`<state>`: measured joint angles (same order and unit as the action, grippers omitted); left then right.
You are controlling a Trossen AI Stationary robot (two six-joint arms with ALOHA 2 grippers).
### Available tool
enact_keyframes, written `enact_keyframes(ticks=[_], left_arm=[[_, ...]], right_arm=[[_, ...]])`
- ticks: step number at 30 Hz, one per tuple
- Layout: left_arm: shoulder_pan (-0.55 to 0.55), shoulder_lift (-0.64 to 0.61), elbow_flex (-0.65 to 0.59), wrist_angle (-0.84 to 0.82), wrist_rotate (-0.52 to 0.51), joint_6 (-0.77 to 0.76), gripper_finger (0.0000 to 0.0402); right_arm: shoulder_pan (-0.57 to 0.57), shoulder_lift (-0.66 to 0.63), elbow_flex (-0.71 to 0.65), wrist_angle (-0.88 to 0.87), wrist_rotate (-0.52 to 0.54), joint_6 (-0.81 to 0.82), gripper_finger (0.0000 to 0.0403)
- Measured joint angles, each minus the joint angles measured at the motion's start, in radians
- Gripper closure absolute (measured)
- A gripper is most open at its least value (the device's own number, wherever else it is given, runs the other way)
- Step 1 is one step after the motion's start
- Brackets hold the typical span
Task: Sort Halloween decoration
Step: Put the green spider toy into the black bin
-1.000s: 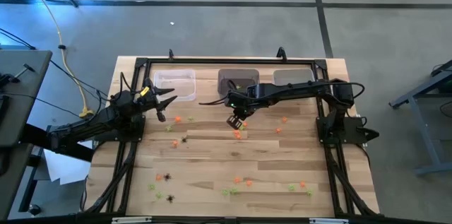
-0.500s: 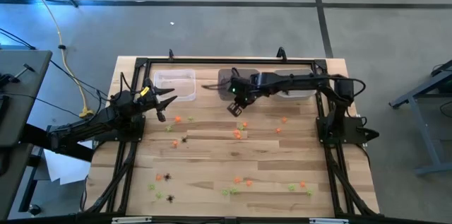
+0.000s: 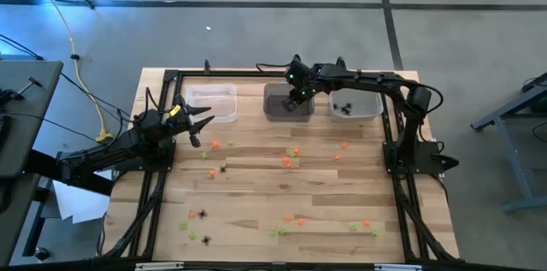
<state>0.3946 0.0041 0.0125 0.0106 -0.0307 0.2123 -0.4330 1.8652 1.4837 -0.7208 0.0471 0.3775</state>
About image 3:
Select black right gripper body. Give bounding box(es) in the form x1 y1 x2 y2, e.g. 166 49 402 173
285 59 320 101

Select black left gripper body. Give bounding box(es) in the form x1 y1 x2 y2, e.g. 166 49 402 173
164 96 202 149

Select grey translucent plastic bin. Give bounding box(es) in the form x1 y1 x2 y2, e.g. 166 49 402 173
262 82 316 123

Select clear plastic bin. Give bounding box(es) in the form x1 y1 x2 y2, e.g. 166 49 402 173
185 83 238 124

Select white plastic bin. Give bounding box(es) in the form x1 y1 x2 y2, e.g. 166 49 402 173
327 86 385 123

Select black stand beam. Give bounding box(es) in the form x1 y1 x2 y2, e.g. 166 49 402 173
25 149 115 197

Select white paper sheets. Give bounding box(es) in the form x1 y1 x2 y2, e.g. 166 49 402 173
53 163 112 225

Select grey desk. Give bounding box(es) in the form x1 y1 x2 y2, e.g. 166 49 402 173
0 60 64 271

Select black tool on desk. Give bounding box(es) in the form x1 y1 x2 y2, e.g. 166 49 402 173
0 76 44 105

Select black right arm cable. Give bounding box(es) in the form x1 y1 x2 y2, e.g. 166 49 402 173
255 61 296 74

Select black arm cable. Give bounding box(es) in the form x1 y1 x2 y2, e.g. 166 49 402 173
144 86 163 114
255 61 296 74

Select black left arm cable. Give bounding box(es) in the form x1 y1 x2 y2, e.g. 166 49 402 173
144 86 163 114

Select black aluminium table frame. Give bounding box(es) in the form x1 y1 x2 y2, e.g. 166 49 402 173
102 68 461 263

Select yellow extension cord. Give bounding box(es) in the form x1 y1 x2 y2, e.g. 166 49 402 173
21 0 115 144

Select white frame bracket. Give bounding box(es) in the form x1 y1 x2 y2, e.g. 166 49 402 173
373 263 423 271
134 262 185 271

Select blue-grey table frame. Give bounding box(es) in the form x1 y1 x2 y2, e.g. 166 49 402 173
471 72 547 214

